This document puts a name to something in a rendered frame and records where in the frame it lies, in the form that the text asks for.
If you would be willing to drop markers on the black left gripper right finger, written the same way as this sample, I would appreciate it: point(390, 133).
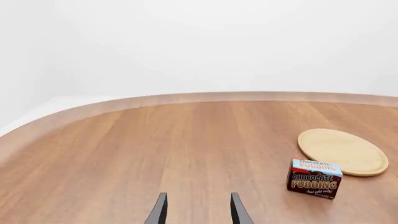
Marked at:
point(239, 212)

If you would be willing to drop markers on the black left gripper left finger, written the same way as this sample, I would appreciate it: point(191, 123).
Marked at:
point(158, 211)

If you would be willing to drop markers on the chocolate pudding box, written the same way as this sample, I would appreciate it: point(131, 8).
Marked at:
point(314, 180)

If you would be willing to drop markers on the round pale wooden plate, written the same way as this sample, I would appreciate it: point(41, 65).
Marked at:
point(345, 149)

